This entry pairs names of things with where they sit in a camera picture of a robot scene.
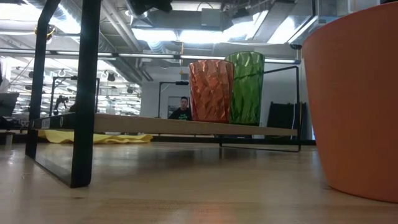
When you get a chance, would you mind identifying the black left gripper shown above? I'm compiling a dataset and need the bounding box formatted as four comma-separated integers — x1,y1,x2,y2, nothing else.
128,0,173,15

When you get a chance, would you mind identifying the orange faceted plastic tumbler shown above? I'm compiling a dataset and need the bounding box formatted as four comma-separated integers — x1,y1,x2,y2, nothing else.
188,59,235,124

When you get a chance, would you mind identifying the green faceted plastic tumbler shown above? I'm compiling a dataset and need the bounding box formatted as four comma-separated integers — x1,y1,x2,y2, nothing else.
225,51,266,127

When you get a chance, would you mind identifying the plain orange cup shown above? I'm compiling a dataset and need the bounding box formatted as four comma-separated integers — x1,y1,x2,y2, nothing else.
302,1,398,203

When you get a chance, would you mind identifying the person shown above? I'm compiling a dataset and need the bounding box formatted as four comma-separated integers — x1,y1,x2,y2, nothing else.
168,96,193,121

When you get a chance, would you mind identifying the yellow cloth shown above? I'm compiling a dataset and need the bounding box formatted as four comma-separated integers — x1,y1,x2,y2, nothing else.
37,129,154,145

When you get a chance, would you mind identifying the black leaning panel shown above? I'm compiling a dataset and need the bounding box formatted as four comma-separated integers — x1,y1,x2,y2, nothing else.
267,101,307,140

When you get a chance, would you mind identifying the wooden shelf with black frame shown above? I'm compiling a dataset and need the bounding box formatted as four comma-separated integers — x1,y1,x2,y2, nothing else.
25,0,302,189

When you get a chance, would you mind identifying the black aluminium rig frame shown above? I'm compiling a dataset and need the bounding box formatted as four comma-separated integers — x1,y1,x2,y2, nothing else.
0,132,317,146

